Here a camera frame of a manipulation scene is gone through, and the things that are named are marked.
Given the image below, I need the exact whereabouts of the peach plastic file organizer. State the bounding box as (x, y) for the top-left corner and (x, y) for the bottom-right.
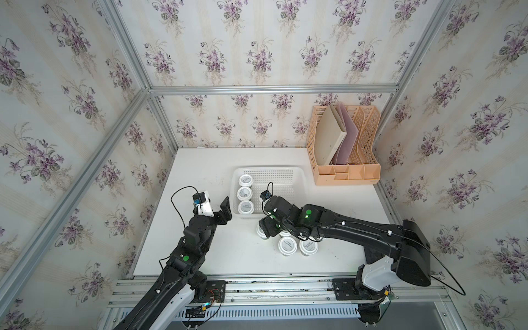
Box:
(307, 105), (381, 186)

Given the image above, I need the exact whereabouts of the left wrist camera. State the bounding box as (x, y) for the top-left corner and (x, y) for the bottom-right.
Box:
(192, 191), (214, 217)

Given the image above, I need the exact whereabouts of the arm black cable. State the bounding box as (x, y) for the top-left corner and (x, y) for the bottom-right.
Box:
(412, 236), (467, 297)
(170, 185), (199, 230)

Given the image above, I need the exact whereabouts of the small circuit board with wires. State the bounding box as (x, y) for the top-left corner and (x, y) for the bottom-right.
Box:
(185, 306), (208, 319)

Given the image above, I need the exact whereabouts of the yogurt cup row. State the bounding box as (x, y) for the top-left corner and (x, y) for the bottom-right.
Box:
(238, 174), (254, 188)
(238, 200), (255, 215)
(278, 236), (298, 257)
(298, 240), (318, 257)
(236, 186), (253, 202)
(256, 224), (269, 240)

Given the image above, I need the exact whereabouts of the purple folder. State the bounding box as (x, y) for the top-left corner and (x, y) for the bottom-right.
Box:
(332, 103), (359, 165)

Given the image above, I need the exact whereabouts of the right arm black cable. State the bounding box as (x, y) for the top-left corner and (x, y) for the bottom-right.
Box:
(412, 236), (467, 297)

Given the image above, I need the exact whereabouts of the beige folder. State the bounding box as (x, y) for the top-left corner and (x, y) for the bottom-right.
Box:
(314, 105), (347, 166)

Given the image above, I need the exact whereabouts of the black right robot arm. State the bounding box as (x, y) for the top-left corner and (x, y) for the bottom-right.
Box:
(258, 194), (431, 292)

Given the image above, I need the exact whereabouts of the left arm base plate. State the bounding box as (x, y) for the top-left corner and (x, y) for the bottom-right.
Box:
(192, 280), (227, 303)

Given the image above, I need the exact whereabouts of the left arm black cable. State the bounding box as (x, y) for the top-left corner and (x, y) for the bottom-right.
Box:
(170, 185), (199, 230)

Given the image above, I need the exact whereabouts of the yogurt cup back row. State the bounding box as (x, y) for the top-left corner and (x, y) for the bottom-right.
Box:
(238, 200), (255, 215)
(238, 174), (254, 188)

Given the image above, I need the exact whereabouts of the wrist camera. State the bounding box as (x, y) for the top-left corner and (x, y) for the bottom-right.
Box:
(260, 190), (273, 202)
(192, 191), (214, 217)

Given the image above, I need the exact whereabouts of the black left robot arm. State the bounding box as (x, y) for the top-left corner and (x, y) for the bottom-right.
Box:
(114, 192), (232, 330)

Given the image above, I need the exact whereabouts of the aluminium mounting rail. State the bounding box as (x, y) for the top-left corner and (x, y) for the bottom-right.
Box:
(108, 276), (451, 308)

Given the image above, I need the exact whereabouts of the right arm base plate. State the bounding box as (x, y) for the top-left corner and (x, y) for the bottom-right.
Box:
(331, 278), (391, 301)

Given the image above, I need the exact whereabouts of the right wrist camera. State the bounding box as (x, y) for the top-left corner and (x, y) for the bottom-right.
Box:
(260, 190), (273, 202)

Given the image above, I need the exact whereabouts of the white perforated plastic basket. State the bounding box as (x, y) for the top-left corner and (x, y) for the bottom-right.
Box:
(230, 166), (307, 218)

